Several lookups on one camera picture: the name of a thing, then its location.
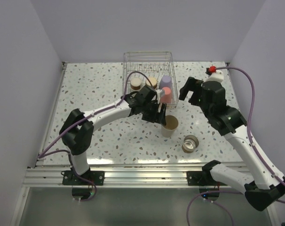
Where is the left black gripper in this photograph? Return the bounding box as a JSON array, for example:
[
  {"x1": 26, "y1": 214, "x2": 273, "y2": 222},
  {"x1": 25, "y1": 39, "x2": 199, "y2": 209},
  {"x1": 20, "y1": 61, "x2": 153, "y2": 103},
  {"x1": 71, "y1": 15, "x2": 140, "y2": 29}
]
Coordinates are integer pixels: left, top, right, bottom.
[{"x1": 141, "y1": 100, "x2": 166, "y2": 126}]

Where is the coral pink cup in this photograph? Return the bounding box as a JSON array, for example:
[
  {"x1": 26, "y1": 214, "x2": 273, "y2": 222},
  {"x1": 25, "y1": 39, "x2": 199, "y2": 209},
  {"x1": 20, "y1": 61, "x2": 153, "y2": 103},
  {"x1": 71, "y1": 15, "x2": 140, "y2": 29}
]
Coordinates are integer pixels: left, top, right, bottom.
[{"x1": 160, "y1": 87, "x2": 172, "y2": 104}]

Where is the tall beige cup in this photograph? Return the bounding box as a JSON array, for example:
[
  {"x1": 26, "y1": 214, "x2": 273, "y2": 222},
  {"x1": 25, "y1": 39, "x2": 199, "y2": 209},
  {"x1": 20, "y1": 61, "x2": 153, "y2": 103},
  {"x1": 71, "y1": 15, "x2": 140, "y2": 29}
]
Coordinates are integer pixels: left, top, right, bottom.
[{"x1": 161, "y1": 115, "x2": 179, "y2": 137}]

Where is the lavender plastic cup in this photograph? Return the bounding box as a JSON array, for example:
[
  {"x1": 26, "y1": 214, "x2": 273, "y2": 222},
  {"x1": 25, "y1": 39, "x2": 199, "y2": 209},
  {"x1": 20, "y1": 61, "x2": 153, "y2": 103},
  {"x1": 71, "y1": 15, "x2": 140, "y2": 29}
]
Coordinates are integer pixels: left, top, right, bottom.
[{"x1": 159, "y1": 75, "x2": 172, "y2": 89}]

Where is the steel cup with brown band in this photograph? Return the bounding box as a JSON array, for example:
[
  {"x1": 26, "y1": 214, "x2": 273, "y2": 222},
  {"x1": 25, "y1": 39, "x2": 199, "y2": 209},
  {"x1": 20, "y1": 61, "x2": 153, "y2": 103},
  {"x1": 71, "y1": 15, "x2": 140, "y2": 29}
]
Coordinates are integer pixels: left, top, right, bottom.
[{"x1": 145, "y1": 77, "x2": 158, "y2": 89}]

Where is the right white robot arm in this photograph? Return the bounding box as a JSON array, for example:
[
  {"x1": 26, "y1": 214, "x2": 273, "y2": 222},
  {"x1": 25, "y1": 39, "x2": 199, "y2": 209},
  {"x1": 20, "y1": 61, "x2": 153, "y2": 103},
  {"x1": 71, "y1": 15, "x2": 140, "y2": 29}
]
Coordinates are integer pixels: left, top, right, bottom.
[{"x1": 179, "y1": 77, "x2": 285, "y2": 211}]

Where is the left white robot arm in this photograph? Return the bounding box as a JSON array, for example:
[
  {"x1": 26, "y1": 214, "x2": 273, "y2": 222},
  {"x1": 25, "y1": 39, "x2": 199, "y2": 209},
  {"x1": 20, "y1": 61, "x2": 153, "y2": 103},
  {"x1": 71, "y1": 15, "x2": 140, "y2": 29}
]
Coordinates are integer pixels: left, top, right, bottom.
[{"x1": 59, "y1": 85, "x2": 166, "y2": 186}]

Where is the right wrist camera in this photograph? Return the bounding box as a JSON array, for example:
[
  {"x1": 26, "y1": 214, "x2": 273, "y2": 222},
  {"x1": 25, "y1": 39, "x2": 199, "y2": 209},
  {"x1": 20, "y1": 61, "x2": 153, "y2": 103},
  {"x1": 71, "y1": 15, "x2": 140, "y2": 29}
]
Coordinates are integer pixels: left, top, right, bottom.
[{"x1": 205, "y1": 66, "x2": 224, "y2": 83}]

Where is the wire dish rack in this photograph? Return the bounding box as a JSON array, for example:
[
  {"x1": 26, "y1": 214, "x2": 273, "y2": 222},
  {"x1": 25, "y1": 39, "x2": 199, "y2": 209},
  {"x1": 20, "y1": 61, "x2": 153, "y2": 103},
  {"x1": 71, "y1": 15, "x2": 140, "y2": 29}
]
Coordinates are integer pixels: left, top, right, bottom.
[{"x1": 122, "y1": 51, "x2": 178, "y2": 113}]

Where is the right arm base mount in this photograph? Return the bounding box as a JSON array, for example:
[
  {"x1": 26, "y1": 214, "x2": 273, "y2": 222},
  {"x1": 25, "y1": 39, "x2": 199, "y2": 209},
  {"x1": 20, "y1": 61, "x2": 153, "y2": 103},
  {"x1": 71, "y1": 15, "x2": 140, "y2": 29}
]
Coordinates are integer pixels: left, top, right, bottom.
[{"x1": 186, "y1": 171, "x2": 219, "y2": 186}]

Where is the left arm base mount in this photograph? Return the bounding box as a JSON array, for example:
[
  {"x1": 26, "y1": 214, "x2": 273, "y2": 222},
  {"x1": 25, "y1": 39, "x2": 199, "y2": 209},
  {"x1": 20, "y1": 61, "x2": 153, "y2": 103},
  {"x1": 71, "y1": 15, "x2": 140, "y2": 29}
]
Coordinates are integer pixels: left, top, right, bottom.
[{"x1": 61, "y1": 170, "x2": 105, "y2": 186}]

